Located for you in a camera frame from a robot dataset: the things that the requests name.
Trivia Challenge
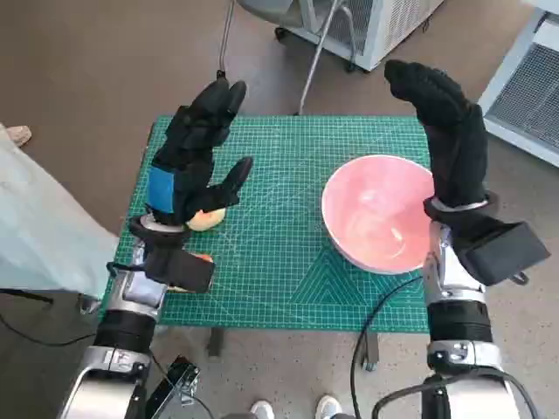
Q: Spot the black left hand blue tape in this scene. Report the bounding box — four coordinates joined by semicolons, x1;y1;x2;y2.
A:
145;79;254;227

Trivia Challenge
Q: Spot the black gloved right hand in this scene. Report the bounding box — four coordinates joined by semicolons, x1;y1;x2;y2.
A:
383;59;488;209

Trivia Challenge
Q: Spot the pale round bread bun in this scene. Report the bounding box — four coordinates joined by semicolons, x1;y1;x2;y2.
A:
185;208;227;233

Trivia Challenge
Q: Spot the orange striped bread loaf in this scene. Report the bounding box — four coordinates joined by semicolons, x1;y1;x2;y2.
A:
168;251;216;293

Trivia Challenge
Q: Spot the pink bowl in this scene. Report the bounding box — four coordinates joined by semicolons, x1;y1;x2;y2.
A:
321;155;438;275

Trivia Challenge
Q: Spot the white cabinet with mesh panel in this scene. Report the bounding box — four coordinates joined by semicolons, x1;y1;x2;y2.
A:
477;7;559;168

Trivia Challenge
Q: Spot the green cutting mat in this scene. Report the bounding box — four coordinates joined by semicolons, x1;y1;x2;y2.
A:
126;114;434;333

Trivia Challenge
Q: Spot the white cabinet with fine grille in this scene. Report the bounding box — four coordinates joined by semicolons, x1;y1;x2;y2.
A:
235;0;456;73

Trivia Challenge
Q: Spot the grey office chair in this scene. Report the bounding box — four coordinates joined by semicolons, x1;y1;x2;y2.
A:
215;0;376;117

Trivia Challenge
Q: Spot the black metal stand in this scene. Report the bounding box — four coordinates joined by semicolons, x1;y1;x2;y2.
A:
143;354;203;419

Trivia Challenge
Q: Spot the dark table leg with caster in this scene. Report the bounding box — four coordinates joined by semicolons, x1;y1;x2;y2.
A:
361;331;379;373

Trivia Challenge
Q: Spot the person's white shoe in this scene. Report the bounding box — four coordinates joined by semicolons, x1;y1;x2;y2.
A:
250;399;274;419
314;394;343;419

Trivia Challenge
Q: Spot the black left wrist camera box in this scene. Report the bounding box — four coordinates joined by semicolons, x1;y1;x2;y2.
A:
146;247;217;294

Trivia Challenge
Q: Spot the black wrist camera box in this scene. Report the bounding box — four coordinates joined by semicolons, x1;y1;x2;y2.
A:
146;247;217;294
461;220;551;287

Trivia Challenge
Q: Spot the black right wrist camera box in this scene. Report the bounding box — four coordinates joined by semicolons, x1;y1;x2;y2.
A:
461;220;551;287

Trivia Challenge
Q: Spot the long black robot cable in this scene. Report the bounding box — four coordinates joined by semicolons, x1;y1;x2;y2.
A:
350;272;427;419

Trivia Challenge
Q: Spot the thin black floor cable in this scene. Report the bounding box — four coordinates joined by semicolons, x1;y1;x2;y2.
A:
0;312;100;348

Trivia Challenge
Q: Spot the looped black robot cable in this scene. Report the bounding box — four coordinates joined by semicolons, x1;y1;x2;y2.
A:
371;374;442;419

